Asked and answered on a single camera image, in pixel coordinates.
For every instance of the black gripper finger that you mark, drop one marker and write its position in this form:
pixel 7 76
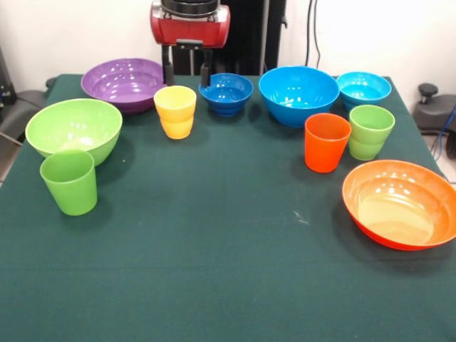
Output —
pixel 205 76
pixel 169 75

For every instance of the large green bowl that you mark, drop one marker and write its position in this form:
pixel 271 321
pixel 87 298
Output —
pixel 71 121

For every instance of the wide orange bowl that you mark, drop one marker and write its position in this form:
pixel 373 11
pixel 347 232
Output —
pixel 399 206

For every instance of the grey chair base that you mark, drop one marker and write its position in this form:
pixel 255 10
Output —
pixel 21 107

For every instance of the ribbed yellow cup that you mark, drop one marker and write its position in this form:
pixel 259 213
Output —
pixel 174 121

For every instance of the large blue bowl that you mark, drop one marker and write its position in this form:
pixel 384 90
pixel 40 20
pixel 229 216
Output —
pixel 295 96

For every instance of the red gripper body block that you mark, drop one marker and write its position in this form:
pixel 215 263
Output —
pixel 190 30

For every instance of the light blue small bowl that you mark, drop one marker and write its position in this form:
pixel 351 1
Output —
pixel 363 89

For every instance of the plain orange cup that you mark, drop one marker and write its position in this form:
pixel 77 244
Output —
pixel 324 149

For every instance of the dark green table cloth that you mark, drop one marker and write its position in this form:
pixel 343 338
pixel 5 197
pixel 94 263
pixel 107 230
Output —
pixel 213 249

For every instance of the ribbed green cup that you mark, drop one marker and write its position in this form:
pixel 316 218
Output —
pixel 370 142

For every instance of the dark blue small bowl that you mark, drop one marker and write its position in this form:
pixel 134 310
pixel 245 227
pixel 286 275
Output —
pixel 229 94

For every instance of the plain green cup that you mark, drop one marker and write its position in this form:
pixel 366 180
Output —
pixel 71 192

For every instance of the purple bowl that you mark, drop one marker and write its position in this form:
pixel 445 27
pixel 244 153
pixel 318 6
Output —
pixel 124 82

